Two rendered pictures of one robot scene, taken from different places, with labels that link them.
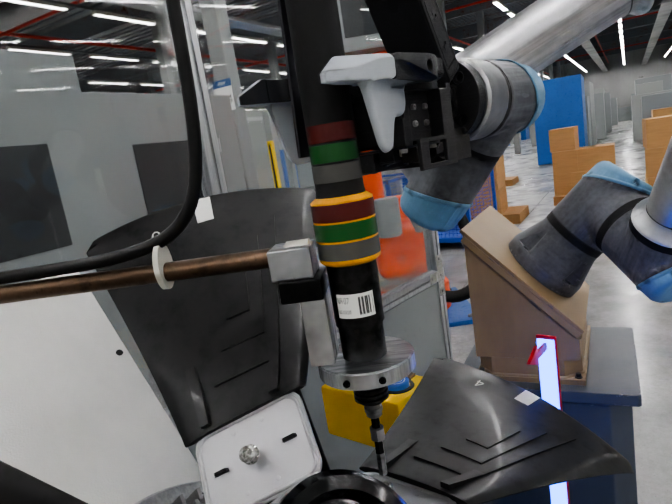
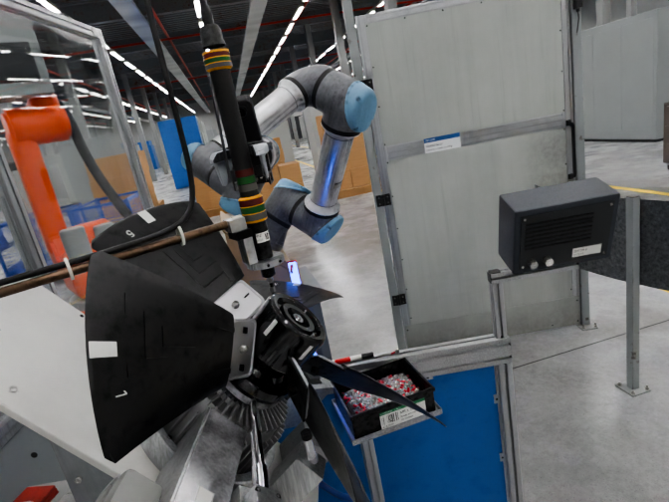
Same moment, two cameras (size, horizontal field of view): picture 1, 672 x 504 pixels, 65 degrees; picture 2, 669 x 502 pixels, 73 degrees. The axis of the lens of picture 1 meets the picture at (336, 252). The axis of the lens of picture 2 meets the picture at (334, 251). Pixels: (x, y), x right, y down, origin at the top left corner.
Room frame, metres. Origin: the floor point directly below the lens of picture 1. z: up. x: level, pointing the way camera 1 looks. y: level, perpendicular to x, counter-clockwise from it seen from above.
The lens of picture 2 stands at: (-0.34, 0.41, 1.53)
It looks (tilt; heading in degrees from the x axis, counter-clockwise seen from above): 16 degrees down; 320
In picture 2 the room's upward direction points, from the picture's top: 11 degrees counter-clockwise
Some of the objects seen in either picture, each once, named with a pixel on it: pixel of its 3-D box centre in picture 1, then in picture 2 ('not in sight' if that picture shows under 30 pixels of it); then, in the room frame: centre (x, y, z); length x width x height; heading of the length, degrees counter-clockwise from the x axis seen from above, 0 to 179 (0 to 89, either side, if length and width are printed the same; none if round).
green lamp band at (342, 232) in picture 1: (345, 227); (253, 208); (0.36, -0.01, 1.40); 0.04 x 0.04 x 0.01
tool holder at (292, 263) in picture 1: (343, 306); (255, 239); (0.36, 0.00, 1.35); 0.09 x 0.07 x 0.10; 83
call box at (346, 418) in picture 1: (379, 409); not in sight; (0.83, -0.03, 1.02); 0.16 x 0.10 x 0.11; 48
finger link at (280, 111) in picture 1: (294, 123); (222, 169); (0.39, 0.01, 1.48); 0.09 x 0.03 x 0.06; 122
